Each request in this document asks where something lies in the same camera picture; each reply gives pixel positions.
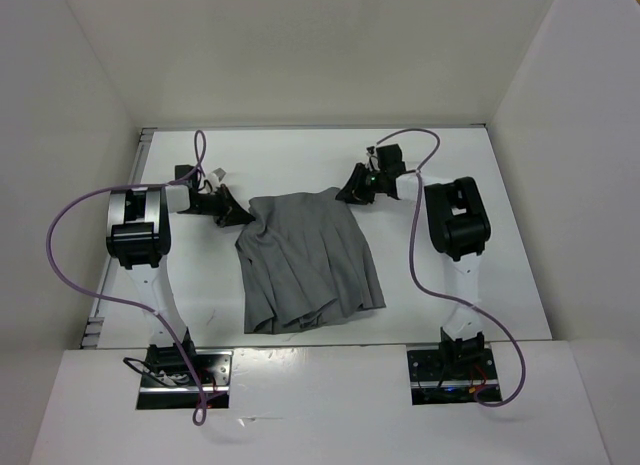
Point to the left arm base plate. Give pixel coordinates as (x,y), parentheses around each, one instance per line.
(161,389)

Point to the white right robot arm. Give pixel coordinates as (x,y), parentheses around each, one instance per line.
(458,228)

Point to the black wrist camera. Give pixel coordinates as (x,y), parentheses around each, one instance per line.
(390,160)
(186,173)

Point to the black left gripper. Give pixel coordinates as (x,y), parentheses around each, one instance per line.
(230,212)

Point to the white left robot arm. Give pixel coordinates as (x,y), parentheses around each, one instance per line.
(170,343)

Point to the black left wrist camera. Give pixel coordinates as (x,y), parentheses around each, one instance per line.
(186,173)

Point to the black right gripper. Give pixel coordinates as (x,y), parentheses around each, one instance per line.
(353,191)

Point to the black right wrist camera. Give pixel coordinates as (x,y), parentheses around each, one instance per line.
(390,160)

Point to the aluminium table frame rail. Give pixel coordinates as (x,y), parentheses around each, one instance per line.
(129,241)

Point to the grey pleated skirt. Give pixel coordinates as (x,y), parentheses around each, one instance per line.
(305,264)

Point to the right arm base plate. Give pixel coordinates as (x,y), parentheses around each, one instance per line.
(432,382)

